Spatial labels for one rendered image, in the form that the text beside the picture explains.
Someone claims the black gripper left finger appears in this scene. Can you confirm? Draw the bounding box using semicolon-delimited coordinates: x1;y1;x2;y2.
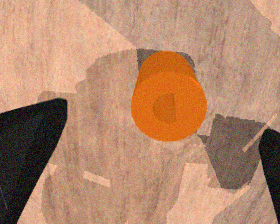
0;99;68;224

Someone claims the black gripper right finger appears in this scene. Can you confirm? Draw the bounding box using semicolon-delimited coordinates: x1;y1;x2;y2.
258;128;280;224

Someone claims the orange knob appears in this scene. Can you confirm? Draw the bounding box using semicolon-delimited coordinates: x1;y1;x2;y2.
131;51;207;143

